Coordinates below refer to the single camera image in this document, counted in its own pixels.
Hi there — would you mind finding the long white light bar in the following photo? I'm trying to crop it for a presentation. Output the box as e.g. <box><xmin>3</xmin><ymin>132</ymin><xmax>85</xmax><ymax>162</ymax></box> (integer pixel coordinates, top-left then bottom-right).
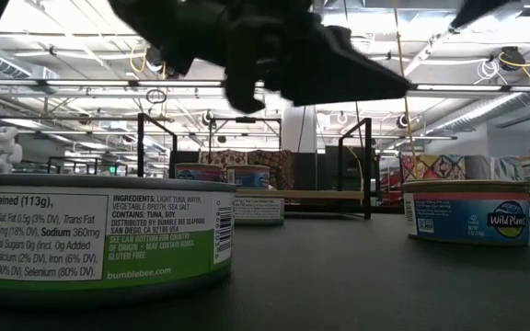
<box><xmin>0</xmin><ymin>77</ymin><xmax>530</xmax><ymax>94</ymax></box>

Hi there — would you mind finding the hanging black cable ring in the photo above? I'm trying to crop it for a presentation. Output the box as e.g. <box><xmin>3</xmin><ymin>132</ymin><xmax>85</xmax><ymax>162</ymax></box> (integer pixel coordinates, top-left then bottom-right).
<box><xmin>144</xmin><ymin>87</ymin><xmax>168</xmax><ymax>105</ymax></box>

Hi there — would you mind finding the yellow cable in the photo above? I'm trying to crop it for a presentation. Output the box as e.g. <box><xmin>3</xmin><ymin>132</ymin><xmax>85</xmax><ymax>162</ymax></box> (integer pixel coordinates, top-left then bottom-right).
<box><xmin>391</xmin><ymin>0</ymin><xmax>419</xmax><ymax>160</ymax></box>

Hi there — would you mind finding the colourful patterned box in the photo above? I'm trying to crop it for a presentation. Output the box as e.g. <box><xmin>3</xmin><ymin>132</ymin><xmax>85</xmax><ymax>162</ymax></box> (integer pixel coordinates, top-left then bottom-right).
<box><xmin>400</xmin><ymin>154</ymin><xmax>467</xmax><ymax>183</ymax></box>

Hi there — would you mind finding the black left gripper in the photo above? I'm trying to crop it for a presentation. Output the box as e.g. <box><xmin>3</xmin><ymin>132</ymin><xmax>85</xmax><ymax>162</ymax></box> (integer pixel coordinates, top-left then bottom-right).
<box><xmin>108</xmin><ymin>0</ymin><xmax>322</xmax><ymax>114</ymax></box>

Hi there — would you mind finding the black metal rack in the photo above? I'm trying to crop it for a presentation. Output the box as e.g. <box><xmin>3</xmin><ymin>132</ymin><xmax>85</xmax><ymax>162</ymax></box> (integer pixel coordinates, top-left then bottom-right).
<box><xmin>46</xmin><ymin>155</ymin><xmax>131</xmax><ymax>177</ymax></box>

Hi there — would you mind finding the silver ventilation duct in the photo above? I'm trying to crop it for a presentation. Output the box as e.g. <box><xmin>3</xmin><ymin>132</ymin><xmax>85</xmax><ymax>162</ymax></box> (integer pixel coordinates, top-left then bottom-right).
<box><xmin>421</xmin><ymin>91</ymin><xmax>530</xmax><ymax>135</ymax></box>

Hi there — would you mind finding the teal patterned box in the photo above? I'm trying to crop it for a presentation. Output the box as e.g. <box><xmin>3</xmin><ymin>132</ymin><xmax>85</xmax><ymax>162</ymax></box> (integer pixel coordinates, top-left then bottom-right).
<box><xmin>494</xmin><ymin>155</ymin><xmax>524</xmax><ymax>181</ymax></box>

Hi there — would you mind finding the black table mat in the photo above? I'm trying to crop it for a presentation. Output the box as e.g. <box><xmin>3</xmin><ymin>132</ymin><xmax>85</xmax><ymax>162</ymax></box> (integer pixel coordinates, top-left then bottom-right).
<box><xmin>0</xmin><ymin>213</ymin><xmax>530</xmax><ymax>331</ymax></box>

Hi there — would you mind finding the black ceiling cable reel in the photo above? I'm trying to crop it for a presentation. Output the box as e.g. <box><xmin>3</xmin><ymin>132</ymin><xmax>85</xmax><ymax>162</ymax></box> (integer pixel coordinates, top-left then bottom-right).
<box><xmin>497</xmin><ymin>43</ymin><xmax>530</xmax><ymax>86</ymax></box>

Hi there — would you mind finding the white lumpy figure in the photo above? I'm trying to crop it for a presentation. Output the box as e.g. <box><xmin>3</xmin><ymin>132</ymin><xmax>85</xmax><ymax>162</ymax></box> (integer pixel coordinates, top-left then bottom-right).
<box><xmin>0</xmin><ymin>126</ymin><xmax>24</xmax><ymax>175</ymax></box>

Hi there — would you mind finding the wooden shelf with black frame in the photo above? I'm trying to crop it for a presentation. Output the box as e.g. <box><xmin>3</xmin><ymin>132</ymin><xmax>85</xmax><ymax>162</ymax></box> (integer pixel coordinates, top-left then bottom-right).
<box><xmin>136</xmin><ymin>112</ymin><xmax>404</xmax><ymax>221</ymax></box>

